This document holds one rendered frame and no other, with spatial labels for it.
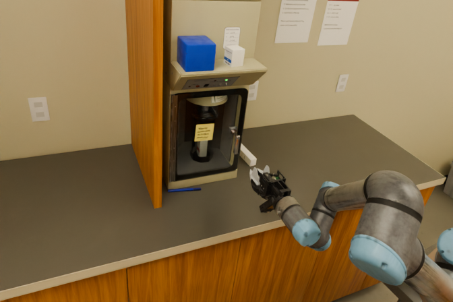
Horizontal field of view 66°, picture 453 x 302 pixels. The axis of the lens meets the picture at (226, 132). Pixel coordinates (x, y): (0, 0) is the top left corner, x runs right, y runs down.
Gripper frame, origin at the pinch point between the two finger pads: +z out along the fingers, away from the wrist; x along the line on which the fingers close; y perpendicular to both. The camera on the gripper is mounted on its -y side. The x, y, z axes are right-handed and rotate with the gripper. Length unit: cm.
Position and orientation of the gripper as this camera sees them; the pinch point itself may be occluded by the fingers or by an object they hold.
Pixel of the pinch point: (255, 172)
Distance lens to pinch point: 132.4
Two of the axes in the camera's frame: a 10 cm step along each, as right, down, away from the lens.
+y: 1.0, -8.6, -5.0
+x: -9.1, 1.2, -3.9
